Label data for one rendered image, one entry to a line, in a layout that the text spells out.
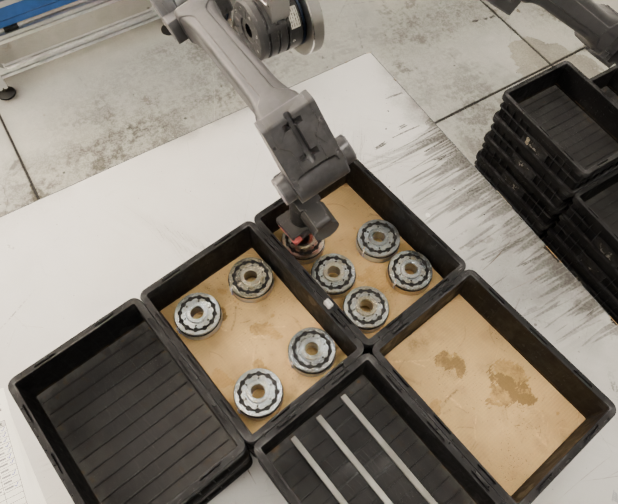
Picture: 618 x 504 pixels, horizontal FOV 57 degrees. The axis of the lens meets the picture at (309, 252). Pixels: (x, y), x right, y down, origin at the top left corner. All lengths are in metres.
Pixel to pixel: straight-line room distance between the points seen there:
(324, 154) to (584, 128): 1.62
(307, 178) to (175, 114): 2.08
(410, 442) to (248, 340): 0.41
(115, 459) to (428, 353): 0.69
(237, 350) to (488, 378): 0.55
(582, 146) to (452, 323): 1.05
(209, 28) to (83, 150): 1.93
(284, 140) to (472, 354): 0.78
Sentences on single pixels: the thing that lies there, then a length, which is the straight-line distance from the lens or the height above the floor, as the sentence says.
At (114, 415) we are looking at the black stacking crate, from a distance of 1.31.
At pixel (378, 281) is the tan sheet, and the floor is 0.83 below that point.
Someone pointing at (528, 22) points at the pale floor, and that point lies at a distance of 3.37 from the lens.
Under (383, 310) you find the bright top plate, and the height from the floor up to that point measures 0.86.
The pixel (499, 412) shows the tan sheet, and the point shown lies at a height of 0.83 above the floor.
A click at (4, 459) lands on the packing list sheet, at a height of 0.70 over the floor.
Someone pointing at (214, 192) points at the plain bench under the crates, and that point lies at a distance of 1.64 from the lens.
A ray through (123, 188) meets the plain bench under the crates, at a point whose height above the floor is 0.70.
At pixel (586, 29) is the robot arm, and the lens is 1.08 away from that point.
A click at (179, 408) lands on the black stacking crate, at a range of 1.28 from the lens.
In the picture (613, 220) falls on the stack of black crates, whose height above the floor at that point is 0.38.
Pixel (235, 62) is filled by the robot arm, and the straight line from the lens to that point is 0.80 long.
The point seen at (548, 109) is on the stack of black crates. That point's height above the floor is 0.49.
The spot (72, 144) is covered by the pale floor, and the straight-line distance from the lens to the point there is 2.80.
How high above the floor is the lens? 2.05
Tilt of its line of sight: 62 degrees down
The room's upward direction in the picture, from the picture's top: 2 degrees clockwise
